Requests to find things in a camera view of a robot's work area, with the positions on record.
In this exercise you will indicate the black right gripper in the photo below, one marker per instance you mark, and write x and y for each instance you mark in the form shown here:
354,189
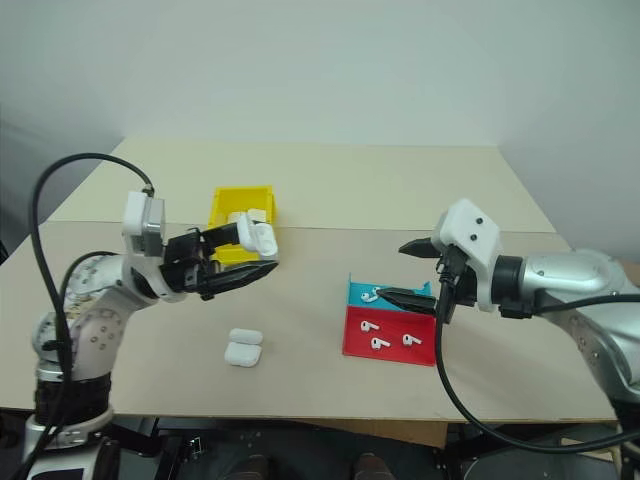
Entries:
452,295

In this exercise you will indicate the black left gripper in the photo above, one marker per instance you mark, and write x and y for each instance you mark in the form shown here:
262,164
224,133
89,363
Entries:
182,265

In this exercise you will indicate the white earbud case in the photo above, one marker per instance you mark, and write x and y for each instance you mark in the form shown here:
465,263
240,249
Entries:
243,347
257,213
260,239

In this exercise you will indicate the white earbud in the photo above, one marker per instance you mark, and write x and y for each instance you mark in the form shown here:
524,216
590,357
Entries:
369,297
369,326
411,340
379,343

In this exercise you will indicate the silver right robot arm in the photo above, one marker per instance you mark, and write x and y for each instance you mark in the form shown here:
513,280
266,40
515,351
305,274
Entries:
575,280

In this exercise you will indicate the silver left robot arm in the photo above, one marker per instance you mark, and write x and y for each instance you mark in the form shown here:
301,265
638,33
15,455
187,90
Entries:
97,320

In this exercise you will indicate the white closed earbud case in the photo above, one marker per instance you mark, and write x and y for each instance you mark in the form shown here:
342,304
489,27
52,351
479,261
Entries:
257,213

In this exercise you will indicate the yellow plastic bin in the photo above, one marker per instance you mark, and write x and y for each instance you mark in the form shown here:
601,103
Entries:
240,200

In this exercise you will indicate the blue plastic tray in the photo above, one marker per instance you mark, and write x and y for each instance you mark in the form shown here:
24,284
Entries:
360,292

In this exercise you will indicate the red plastic tray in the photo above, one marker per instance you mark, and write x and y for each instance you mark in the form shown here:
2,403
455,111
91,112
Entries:
390,356

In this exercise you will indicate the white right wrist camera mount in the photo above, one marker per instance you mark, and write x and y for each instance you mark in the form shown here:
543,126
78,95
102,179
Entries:
470,235

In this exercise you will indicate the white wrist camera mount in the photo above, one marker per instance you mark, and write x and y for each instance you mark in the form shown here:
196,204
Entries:
470,235
137,215

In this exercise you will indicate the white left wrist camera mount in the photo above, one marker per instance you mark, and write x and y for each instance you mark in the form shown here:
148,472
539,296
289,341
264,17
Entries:
137,215

